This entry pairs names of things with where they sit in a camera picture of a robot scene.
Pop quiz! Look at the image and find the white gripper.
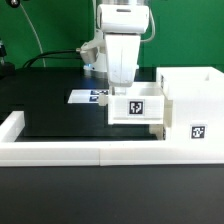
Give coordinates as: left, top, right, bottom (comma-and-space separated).
97, 4, 149, 96

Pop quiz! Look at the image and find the white drawer with tag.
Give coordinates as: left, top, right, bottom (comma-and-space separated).
149, 124, 171, 140
98, 82, 165, 125

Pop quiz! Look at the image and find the white front drawer with tag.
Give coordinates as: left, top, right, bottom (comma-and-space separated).
149, 124, 171, 140

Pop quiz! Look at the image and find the white drawer cabinet box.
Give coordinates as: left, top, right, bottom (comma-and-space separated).
156, 67, 224, 142

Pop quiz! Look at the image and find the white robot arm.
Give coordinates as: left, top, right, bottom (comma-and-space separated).
80, 0, 155, 95

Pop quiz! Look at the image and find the fiducial marker sheet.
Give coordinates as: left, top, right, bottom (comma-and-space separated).
68, 89, 108, 104

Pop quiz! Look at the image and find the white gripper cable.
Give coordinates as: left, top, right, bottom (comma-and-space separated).
139, 9, 157, 43

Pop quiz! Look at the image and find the thin grey background cable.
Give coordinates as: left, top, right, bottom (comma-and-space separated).
9, 0, 48, 68

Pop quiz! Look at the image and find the black cable bundle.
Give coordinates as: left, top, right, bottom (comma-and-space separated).
21, 47, 84, 69

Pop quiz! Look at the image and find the black camera stand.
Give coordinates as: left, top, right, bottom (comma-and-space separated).
0, 39, 15, 79

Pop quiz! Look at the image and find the white fence frame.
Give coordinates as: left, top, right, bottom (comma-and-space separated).
0, 111, 224, 167

